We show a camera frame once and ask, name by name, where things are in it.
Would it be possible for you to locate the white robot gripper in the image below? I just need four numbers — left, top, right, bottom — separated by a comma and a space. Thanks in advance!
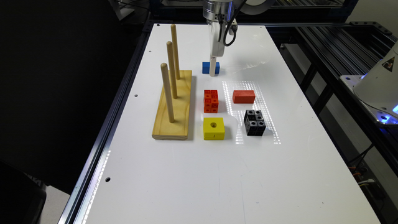
207, 19, 238, 77

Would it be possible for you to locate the blue rectangular block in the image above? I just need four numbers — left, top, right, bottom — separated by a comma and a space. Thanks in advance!
202, 62, 220, 74

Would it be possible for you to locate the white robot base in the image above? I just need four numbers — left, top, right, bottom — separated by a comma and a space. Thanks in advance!
340, 44, 397, 126

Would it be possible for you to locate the orange interlocking cube block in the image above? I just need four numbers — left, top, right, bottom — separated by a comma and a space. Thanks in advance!
203, 90, 219, 113

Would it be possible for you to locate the red rectangular block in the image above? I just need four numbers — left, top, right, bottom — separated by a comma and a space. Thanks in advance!
233, 90, 256, 104

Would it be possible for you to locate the front wooden peg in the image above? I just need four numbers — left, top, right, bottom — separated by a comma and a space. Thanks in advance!
160, 63, 175, 123

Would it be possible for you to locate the wooden peg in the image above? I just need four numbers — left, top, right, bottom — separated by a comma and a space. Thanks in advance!
167, 41, 177, 99
160, 63, 175, 123
170, 24, 180, 80

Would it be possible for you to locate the middle wooden peg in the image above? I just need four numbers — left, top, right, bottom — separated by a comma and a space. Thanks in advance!
167, 41, 177, 99

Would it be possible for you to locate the back wooden peg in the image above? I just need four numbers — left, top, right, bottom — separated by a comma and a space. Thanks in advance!
170, 24, 180, 80

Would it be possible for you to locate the yellow block with hole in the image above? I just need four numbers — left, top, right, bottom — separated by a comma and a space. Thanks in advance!
203, 118, 225, 140

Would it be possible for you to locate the black interlocking cube block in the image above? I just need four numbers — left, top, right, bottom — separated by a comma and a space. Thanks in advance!
244, 110, 266, 136

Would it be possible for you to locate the wooden peg base board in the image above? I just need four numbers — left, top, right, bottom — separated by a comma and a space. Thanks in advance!
152, 70, 192, 140

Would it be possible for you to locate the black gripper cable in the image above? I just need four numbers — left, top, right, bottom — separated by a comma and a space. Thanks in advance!
217, 0, 248, 47

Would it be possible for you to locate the black aluminium frame rack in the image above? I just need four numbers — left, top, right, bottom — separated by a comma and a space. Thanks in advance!
273, 21, 398, 175

